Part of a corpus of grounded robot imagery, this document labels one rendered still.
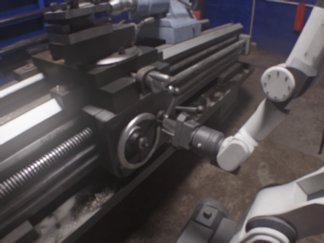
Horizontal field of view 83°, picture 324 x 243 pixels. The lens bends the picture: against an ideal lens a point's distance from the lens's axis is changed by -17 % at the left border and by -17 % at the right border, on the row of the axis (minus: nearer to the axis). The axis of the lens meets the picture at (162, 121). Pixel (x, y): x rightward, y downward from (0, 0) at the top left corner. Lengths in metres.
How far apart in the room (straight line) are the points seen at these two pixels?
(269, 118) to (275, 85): 0.09
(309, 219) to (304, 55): 0.37
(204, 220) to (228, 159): 0.55
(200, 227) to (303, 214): 0.65
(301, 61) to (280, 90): 0.08
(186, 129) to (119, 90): 0.24
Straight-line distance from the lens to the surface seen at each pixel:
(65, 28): 0.73
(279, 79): 0.50
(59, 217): 1.00
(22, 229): 0.96
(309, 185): 0.63
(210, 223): 1.11
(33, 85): 1.10
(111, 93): 0.69
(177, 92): 0.85
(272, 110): 0.55
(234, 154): 0.60
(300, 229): 0.62
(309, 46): 0.51
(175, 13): 1.39
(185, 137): 0.70
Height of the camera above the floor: 1.17
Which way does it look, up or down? 34 degrees down
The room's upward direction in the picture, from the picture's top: 3 degrees counter-clockwise
